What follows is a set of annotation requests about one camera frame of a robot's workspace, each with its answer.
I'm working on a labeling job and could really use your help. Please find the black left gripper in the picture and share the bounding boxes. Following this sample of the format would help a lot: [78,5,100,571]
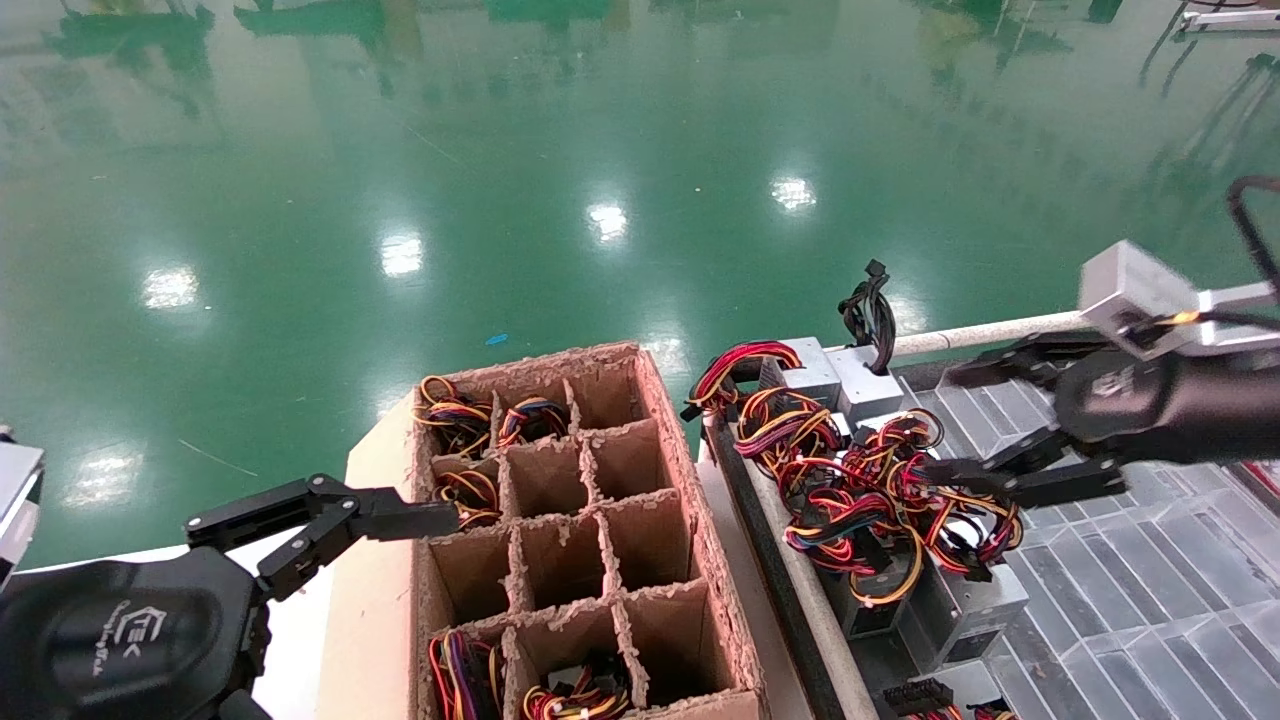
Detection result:
[0,548,273,720]

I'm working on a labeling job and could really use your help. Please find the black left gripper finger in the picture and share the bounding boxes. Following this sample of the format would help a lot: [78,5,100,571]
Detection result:
[183,474,463,604]

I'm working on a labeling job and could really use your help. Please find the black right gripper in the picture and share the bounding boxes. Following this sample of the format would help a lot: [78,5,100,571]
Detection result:
[925,333,1280,508]

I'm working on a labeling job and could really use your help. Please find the power supply with colourful cables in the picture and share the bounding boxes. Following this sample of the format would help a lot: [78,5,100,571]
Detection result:
[433,468,501,531]
[497,398,571,448]
[415,375,496,459]
[428,630,503,720]
[785,478,926,641]
[850,410,1031,673]
[735,388,861,491]
[520,655,631,720]

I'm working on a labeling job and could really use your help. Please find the white cart pipe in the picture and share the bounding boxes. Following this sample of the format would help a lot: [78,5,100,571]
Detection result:
[745,465,881,720]
[890,312,1086,359]

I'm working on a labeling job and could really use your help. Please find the clear plastic divider tray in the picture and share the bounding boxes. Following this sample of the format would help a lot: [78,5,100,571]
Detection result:
[895,345,1280,720]

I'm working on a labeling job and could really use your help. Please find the brown divided cardboard box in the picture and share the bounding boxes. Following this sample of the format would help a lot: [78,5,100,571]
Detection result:
[315,340,771,720]

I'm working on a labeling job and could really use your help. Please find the power supply with black connector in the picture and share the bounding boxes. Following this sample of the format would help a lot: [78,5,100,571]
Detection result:
[885,660,1021,720]

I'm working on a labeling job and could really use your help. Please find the power supply with black cables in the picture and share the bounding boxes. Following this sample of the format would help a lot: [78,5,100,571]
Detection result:
[825,260,906,419]

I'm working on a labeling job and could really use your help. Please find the power supply with red cables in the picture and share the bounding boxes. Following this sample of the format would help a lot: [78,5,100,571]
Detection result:
[683,338,843,421]

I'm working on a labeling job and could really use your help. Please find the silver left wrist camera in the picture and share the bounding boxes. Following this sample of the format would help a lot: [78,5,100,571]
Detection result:
[0,430,47,593]

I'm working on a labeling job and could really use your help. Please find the white metal frame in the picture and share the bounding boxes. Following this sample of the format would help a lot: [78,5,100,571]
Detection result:
[1178,5,1280,36]

